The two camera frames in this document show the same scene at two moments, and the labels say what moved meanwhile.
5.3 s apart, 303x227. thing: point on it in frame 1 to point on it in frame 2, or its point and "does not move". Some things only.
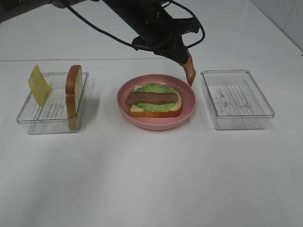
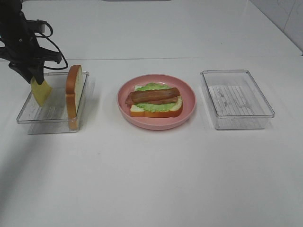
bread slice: [175, 111] does not move
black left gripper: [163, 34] to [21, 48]
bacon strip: [189, 68] to [140, 95]
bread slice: [73, 83] does not move
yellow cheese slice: [40, 87] does not move
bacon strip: [154, 98] does not move
